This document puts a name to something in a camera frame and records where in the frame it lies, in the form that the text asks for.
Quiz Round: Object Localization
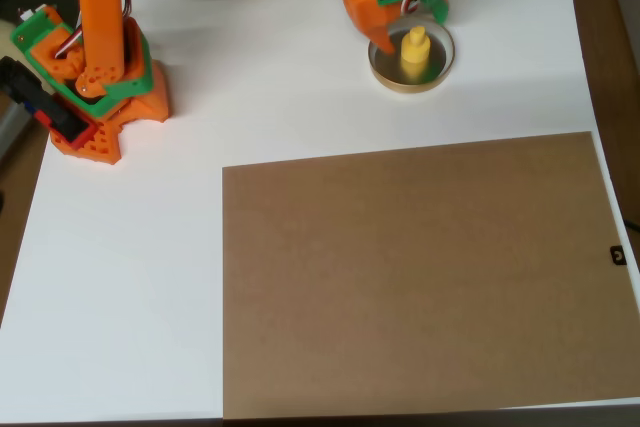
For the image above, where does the small yellow plastic piece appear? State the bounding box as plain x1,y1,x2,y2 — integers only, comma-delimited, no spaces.
399,25,433,84

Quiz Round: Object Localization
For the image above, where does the round gold-rimmed bowl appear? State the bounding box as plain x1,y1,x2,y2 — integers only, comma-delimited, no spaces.
367,13,457,96

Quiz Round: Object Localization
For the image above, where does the brown fibreboard sheet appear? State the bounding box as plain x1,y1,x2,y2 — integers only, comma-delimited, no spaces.
221,130,640,421

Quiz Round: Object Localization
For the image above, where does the black and red table clamp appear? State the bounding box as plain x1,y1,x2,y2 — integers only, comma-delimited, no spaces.
0,55,99,150

